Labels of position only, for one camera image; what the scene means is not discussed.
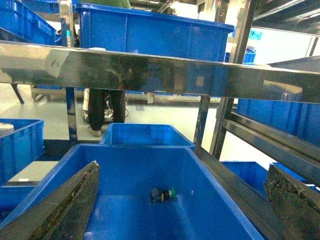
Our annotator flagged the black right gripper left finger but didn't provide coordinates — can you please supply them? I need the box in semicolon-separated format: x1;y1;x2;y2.
0;161;100;240

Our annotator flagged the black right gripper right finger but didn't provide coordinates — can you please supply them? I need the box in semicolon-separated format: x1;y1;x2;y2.
264;164;320;240

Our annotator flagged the green mushroom push button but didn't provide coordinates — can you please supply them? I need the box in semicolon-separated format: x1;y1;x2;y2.
149;187;176;203

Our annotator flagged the blue upper right shelf bin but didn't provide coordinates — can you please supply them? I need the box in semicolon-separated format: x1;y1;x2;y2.
0;144;261;240

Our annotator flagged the blue bin on top shelf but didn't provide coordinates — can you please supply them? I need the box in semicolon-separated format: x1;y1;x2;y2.
75;3;234;95

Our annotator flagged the person in dark trousers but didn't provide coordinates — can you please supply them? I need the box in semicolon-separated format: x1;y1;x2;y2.
87;88;127;138

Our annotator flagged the blue bin behind target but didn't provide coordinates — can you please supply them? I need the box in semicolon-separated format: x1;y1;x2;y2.
99;123;196;151

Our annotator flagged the stainless steel shelf rail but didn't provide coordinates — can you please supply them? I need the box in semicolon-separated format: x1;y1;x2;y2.
0;41;320;104

